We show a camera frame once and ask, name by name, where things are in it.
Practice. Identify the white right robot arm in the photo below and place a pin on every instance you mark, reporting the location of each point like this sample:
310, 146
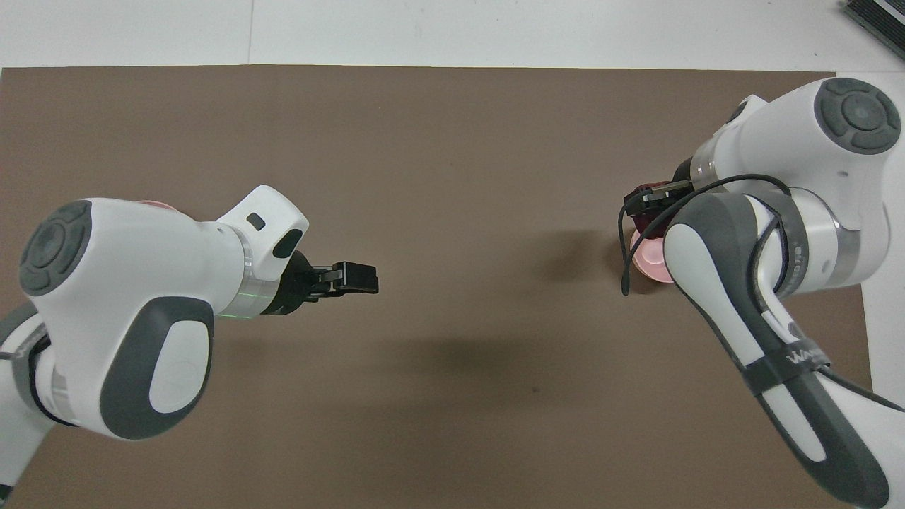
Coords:
799, 141

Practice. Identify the pink plate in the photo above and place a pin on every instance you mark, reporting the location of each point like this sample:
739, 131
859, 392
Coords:
157, 206

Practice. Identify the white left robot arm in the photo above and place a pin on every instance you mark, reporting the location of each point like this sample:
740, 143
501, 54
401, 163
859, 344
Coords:
127, 268

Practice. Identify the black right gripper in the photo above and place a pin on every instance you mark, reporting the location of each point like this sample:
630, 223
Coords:
686, 173

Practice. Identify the pink bowl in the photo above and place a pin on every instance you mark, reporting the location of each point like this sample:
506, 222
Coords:
647, 265

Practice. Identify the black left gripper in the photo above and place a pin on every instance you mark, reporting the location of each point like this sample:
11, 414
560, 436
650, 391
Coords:
293, 290

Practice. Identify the brown table mat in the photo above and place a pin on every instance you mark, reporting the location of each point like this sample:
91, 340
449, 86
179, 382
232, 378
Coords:
459, 141

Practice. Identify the dark ribbed device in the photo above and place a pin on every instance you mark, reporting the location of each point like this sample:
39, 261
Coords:
880, 21

